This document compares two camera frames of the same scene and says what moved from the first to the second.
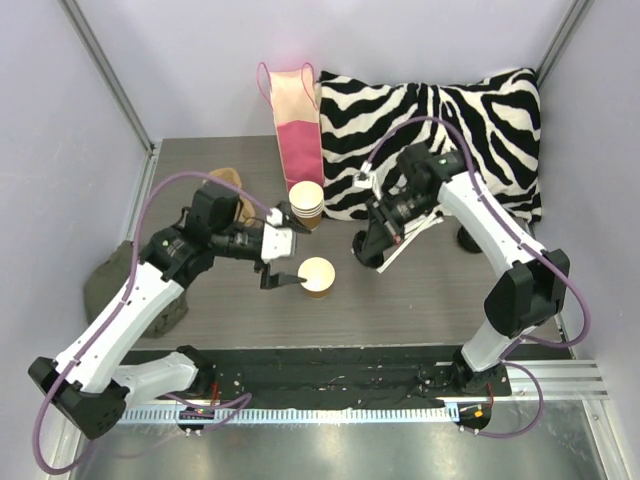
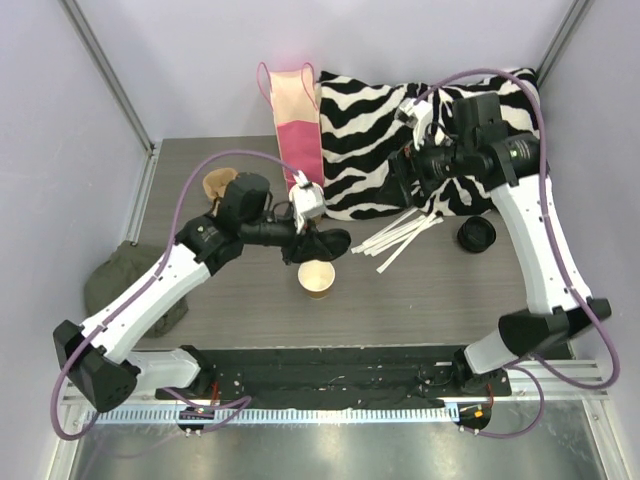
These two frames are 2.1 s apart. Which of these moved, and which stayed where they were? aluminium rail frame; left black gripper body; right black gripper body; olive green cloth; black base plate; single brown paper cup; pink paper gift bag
Moved: right black gripper body; left black gripper body
Stayed: aluminium rail frame; black base plate; pink paper gift bag; single brown paper cup; olive green cloth
